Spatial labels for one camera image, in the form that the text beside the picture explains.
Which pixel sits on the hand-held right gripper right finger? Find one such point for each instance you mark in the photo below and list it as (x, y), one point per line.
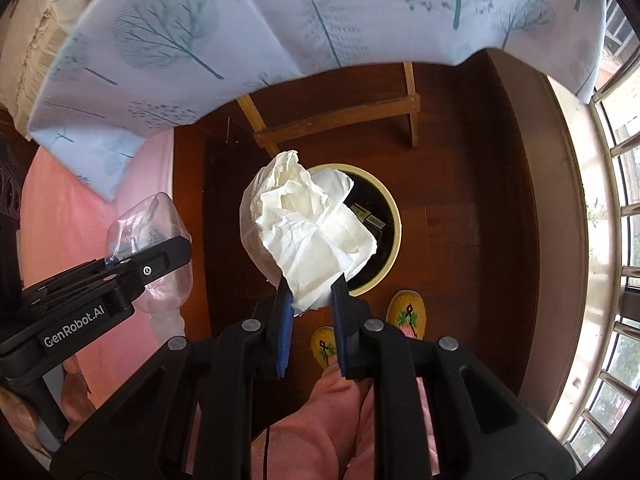
(345, 345)

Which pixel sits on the tree print tablecloth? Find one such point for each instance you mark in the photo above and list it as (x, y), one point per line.
(300, 10)

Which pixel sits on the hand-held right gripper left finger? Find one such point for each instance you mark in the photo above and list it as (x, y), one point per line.
(284, 335)

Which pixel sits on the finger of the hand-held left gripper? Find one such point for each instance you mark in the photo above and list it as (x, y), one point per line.
(155, 262)

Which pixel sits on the yellow embroidered slipper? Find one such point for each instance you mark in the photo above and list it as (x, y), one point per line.
(324, 342)
(407, 310)

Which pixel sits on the person's right leg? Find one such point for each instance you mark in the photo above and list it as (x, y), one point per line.
(367, 435)

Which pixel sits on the white paper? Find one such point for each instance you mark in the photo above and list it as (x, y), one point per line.
(300, 225)

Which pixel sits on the clear plastic wrapper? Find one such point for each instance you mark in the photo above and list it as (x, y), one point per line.
(165, 225)

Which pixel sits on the pink blanket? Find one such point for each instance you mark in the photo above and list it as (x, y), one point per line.
(65, 220)

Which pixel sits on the window with metal bars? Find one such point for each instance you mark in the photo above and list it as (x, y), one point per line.
(627, 272)

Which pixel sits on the person's left hand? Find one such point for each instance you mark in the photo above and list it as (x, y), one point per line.
(12, 425)

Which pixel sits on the white bed skirt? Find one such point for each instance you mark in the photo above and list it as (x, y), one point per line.
(30, 50)

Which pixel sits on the wooden table frame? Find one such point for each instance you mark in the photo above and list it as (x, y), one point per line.
(330, 117)

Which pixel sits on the round cream rimmed trash bin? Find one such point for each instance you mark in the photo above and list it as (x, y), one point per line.
(385, 255)

